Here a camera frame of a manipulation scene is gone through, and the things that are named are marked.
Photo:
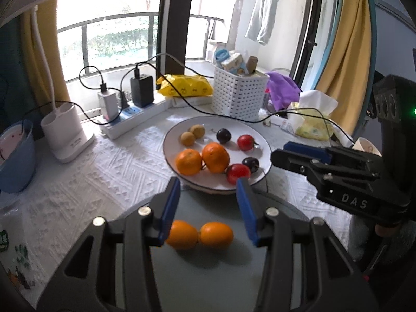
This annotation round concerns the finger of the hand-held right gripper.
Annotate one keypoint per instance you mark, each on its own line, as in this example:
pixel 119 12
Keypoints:
pixel 305 149
pixel 289 161

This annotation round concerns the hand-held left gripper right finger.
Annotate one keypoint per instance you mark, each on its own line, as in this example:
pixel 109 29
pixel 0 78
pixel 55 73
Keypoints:
pixel 248 212

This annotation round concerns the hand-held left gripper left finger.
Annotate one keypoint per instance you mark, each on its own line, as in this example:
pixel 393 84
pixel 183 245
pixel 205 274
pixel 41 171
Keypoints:
pixel 170 208

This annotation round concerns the orange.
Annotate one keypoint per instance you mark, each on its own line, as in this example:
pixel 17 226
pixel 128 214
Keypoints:
pixel 217 235
pixel 188 162
pixel 215 157
pixel 182 235

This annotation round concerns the dark purple plum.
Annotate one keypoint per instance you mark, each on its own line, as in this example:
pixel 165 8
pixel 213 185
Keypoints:
pixel 223 136
pixel 251 164

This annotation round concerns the red tomato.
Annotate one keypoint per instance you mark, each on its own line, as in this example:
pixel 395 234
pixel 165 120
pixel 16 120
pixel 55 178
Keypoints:
pixel 238 173
pixel 245 142

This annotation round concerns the white round plate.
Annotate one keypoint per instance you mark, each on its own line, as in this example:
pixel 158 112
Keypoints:
pixel 214 182

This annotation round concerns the small brown fruit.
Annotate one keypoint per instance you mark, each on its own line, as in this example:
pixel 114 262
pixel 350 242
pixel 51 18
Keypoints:
pixel 197 131
pixel 188 138

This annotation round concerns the person's right hand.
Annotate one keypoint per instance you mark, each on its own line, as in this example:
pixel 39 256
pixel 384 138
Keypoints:
pixel 386 230

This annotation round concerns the yellow tissue pack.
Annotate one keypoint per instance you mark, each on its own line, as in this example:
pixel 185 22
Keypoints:
pixel 313 126

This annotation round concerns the white printed mug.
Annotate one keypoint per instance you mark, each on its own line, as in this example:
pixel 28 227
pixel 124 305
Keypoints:
pixel 365 146

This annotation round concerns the purple cloth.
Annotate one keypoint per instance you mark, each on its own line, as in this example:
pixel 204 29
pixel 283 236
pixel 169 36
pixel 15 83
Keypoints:
pixel 282 87

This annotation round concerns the white textured tablecloth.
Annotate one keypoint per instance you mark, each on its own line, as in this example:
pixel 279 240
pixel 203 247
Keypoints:
pixel 97 182

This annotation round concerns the round grey-green placemat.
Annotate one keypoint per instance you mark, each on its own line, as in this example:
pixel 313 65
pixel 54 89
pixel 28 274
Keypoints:
pixel 211 282

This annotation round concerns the white perforated basket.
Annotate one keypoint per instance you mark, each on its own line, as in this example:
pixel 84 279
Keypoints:
pixel 239 96

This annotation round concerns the white power strip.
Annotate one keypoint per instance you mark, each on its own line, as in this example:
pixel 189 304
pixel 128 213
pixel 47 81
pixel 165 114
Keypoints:
pixel 139 117

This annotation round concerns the brown cardboard tube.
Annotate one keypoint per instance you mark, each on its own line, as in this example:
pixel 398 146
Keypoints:
pixel 252 64

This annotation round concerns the yellow curtain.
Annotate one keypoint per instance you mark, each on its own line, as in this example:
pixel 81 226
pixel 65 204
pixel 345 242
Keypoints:
pixel 351 45
pixel 42 55

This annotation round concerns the white charger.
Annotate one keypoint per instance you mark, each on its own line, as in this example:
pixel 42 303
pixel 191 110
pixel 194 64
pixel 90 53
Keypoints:
pixel 108 105

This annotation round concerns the black charger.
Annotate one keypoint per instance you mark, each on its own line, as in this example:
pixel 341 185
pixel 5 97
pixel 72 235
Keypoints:
pixel 142 91

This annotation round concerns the yellow snack packet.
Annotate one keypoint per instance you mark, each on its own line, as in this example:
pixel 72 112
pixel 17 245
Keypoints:
pixel 185 86

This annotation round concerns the blue white carton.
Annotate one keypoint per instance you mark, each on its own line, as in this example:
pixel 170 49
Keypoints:
pixel 223 57

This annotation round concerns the white desk lamp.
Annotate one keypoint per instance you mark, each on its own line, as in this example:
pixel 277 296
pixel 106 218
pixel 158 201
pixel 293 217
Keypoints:
pixel 65 136

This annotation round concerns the hanging grey shirt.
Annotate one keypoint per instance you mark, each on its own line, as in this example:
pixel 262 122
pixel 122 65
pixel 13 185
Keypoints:
pixel 263 9

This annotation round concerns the blue plastic bowl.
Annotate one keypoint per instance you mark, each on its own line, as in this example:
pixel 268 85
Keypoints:
pixel 16 172

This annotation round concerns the clear case with green label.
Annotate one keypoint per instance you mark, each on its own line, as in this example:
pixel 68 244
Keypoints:
pixel 13 253

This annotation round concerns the pink bowl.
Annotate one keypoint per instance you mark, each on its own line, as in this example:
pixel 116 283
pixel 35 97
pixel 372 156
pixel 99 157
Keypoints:
pixel 9 146

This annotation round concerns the balcony railing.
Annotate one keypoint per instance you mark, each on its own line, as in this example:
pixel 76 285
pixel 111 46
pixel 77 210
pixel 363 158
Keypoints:
pixel 130 18

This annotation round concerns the teal curtain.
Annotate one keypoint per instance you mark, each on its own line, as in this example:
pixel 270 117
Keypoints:
pixel 13 71

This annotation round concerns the dark sliding door frame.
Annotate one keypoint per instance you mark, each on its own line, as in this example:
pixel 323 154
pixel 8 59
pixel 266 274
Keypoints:
pixel 175 22

